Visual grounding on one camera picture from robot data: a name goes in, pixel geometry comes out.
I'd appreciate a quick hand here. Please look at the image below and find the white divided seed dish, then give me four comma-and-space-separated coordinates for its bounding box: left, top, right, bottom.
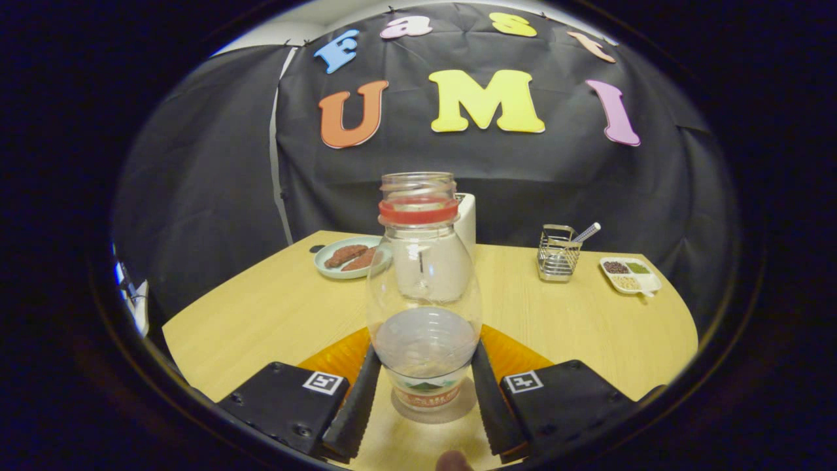
600, 256, 662, 298

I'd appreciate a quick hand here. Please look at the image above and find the wooden table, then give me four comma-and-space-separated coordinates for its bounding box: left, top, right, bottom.
162, 229, 699, 471

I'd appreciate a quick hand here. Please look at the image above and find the pale green plate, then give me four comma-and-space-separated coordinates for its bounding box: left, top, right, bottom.
314, 235, 393, 281

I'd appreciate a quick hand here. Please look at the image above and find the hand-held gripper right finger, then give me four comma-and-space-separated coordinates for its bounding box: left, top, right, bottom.
471, 325, 636, 457

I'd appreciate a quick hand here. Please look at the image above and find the clear plastic juice bottle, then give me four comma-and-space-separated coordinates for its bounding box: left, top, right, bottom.
366, 171, 483, 413

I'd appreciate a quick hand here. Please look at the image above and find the white toaster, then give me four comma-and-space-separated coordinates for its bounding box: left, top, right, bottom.
454, 192, 477, 264

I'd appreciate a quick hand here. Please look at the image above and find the wire mesh utensil holder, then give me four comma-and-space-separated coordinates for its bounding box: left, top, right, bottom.
537, 224, 583, 283

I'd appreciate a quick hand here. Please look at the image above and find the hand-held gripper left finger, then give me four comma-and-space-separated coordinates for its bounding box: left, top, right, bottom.
216, 327, 383, 462

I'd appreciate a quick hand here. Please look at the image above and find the brown sausage piece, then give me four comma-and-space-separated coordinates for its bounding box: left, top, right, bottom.
341, 247, 381, 272
325, 244, 369, 269

